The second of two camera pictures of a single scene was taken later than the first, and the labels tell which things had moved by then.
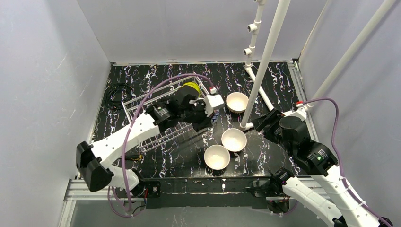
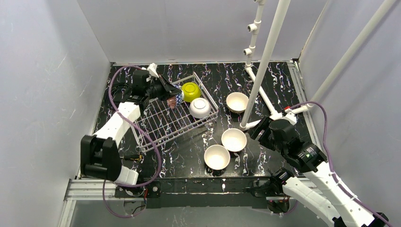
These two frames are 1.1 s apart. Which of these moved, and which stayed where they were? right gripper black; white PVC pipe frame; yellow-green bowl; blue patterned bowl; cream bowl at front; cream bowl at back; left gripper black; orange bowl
Moved: left gripper black; right gripper black; blue patterned bowl
Stayed: yellow-green bowl; white PVC pipe frame; orange bowl; cream bowl at front; cream bowl at back
